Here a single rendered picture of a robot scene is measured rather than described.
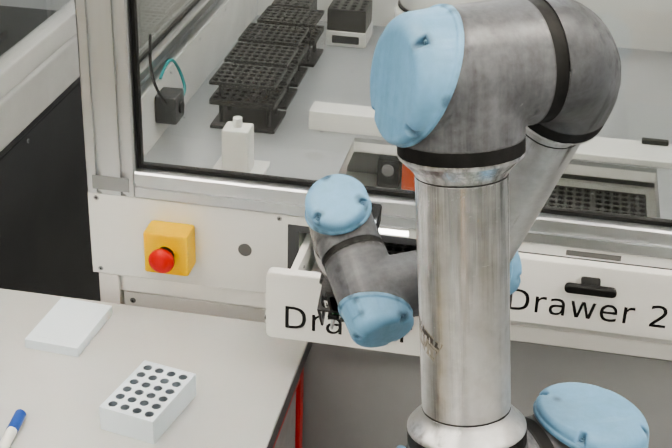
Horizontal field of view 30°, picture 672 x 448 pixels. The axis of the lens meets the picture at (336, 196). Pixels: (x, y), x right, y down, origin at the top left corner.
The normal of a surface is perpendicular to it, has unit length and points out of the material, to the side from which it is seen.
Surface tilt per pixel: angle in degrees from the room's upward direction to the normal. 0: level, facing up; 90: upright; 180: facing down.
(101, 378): 0
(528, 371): 90
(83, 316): 0
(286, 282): 90
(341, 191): 35
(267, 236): 90
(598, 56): 71
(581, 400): 7
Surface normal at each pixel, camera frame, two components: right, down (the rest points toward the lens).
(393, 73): -0.92, 0.03
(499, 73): 0.37, 0.17
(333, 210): -0.09, -0.48
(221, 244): -0.19, 0.44
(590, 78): 0.57, 0.40
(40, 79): 0.98, 0.11
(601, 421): 0.13, -0.91
